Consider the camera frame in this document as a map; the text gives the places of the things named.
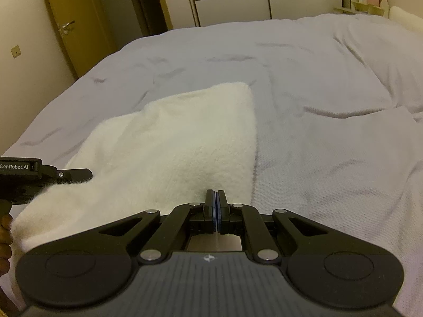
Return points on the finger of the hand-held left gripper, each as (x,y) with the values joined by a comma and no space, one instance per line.
(74,173)

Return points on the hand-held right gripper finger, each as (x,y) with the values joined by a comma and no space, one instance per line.
(218,209)
(212,209)

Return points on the white fluffy towel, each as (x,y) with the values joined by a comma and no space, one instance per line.
(165,138)

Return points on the person's left hand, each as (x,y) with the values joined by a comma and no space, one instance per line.
(4,244)

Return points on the grey bed cover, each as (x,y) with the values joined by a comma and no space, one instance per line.
(314,89)

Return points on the wooden door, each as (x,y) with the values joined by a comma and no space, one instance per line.
(82,6)

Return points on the gold wall switch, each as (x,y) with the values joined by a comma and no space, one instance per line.
(15,52)

